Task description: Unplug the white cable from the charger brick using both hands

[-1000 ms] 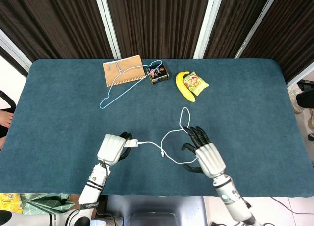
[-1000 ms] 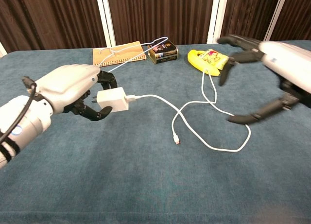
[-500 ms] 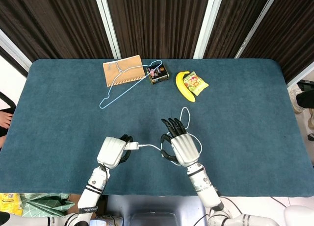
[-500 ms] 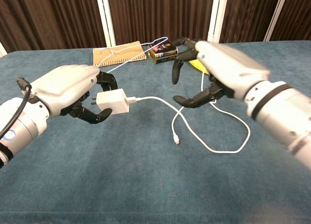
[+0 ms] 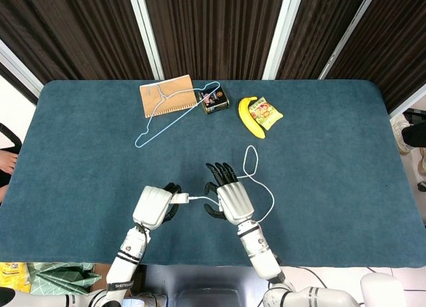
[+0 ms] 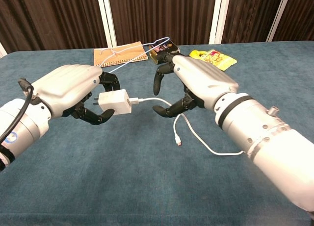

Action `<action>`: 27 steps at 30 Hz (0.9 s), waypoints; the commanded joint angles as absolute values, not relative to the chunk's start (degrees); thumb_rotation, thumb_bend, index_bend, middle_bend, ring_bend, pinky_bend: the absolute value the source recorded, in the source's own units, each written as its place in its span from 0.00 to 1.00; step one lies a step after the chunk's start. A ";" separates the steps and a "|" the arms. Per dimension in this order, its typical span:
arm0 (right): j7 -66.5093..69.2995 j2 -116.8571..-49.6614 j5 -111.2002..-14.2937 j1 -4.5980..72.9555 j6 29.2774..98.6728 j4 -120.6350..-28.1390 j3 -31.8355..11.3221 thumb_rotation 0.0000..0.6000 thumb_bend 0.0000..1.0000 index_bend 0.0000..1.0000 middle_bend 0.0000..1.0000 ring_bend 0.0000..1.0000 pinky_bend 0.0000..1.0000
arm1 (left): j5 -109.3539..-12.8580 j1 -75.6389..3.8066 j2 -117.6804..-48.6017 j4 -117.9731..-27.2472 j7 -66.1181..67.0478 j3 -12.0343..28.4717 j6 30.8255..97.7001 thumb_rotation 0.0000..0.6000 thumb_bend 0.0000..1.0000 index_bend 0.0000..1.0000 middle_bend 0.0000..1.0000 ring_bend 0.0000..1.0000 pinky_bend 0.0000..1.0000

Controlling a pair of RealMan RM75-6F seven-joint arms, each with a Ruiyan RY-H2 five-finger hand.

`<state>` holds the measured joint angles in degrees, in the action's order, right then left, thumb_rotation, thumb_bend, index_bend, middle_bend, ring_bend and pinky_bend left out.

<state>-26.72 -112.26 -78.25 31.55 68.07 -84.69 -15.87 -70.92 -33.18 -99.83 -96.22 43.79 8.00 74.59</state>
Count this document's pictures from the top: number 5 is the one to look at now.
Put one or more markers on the bare human foot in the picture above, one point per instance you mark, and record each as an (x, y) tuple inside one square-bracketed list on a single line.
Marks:
[(7, 161)]

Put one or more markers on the black trouser leg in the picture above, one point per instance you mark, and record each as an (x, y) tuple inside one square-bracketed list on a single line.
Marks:
[(415, 134)]

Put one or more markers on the white sneaker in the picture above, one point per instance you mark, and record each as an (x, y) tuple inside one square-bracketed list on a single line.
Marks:
[(402, 134)]

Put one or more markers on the yellow snack bag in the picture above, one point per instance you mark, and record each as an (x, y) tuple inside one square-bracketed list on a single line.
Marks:
[(266, 115)]

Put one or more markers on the black gold tin box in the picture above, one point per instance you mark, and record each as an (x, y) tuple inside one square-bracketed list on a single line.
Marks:
[(213, 102)]

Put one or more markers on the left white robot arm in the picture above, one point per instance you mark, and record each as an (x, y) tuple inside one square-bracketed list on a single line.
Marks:
[(128, 253)]

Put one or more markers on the yellow banana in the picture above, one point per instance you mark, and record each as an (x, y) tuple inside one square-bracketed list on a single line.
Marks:
[(246, 117)]

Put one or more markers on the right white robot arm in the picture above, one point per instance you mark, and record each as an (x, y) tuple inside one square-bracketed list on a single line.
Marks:
[(259, 253)]

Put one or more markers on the white charger block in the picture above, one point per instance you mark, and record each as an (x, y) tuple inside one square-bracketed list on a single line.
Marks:
[(181, 198)]

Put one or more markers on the blue felt table cover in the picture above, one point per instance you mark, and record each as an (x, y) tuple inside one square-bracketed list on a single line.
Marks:
[(83, 187)]

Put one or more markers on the green patterned bag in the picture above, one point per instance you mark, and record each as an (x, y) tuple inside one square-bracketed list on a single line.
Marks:
[(60, 277)]

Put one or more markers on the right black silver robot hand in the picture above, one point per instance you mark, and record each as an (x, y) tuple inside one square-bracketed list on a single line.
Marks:
[(234, 200)]

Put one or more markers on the dark robot base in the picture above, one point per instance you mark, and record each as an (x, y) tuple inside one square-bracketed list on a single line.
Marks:
[(199, 287)]

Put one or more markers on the yellow printed plastic bag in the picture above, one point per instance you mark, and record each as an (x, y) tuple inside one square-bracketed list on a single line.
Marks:
[(13, 275)]

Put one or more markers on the tan spiral notebook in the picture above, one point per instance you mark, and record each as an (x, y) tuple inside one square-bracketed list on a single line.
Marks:
[(181, 87)]

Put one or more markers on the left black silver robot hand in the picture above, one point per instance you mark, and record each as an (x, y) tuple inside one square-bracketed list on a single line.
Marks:
[(151, 205)]

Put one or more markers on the white partition post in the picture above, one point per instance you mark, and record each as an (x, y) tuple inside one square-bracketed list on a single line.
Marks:
[(281, 37), (146, 37), (20, 70), (407, 104), (346, 37)]

